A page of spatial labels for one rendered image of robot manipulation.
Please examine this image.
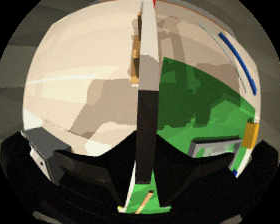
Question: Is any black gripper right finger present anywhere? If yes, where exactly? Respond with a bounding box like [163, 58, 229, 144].
[153, 133, 234, 208]

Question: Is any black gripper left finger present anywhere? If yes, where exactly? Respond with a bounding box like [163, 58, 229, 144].
[52, 131, 136, 208]

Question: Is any orange rectangular block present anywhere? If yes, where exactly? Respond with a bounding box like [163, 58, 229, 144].
[241, 121, 260, 149]

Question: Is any green flat mat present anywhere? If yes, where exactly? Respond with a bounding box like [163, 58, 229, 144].
[124, 57, 256, 214]

